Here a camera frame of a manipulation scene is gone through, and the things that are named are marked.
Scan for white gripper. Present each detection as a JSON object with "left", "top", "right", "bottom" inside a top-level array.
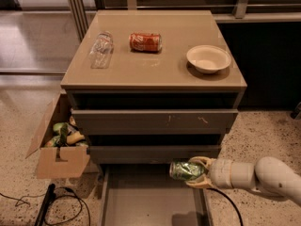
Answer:
[{"left": 186, "top": 156, "right": 232, "bottom": 189}]

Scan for green soda can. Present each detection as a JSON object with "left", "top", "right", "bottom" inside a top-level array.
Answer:
[{"left": 169, "top": 161, "right": 206, "bottom": 181}]

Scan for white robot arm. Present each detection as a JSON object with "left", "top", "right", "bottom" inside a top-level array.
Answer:
[{"left": 186, "top": 156, "right": 301, "bottom": 206}]

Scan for grey middle drawer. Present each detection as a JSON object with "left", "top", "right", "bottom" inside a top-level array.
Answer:
[{"left": 87, "top": 145, "right": 220, "bottom": 164}]

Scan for grey open bottom drawer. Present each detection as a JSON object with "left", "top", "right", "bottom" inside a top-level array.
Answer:
[{"left": 97, "top": 164, "right": 212, "bottom": 226}]

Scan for grey drawer cabinet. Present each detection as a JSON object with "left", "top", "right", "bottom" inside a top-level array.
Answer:
[{"left": 59, "top": 9, "right": 248, "bottom": 177}]

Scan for grey top drawer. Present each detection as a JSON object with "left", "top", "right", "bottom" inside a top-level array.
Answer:
[{"left": 72, "top": 109, "right": 238, "bottom": 135}]

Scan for orange soda can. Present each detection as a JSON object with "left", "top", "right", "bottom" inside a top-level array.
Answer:
[{"left": 129, "top": 32, "right": 162, "bottom": 53}]

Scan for white bowl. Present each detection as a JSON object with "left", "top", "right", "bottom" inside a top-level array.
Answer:
[{"left": 186, "top": 45, "right": 231, "bottom": 74}]

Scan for snack items in box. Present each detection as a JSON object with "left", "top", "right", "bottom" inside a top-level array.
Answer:
[{"left": 44, "top": 116, "right": 88, "bottom": 148}]

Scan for cardboard box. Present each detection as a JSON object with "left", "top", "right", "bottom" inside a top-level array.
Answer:
[{"left": 25, "top": 93, "right": 95, "bottom": 179}]

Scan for clear plastic bottle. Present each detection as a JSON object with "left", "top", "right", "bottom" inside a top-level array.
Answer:
[{"left": 88, "top": 31, "right": 114, "bottom": 69}]

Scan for black bar on floor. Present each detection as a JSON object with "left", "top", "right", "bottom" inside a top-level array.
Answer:
[{"left": 34, "top": 184, "right": 55, "bottom": 226}]

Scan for black cable right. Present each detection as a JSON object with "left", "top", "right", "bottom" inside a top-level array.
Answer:
[{"left": 207, "top": 187, "right": 245, "bottom": 226}]

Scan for black cable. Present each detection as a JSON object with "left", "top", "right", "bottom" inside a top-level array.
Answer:
[
  {"left": 207, "top": 187, "right": 245, "bottom": 226},
  {"left": 0, "top": 186, "right": 92, "bottom": 226}
]

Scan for black cable left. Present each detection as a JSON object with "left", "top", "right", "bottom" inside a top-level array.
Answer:
[{"left": 0, "top": 186, "right": 92, "bottom": 226}]

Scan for metal window frame rail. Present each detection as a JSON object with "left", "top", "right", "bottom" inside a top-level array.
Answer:
[{"left": 68, "top": 0, "right": 301, "bottom": 38}]

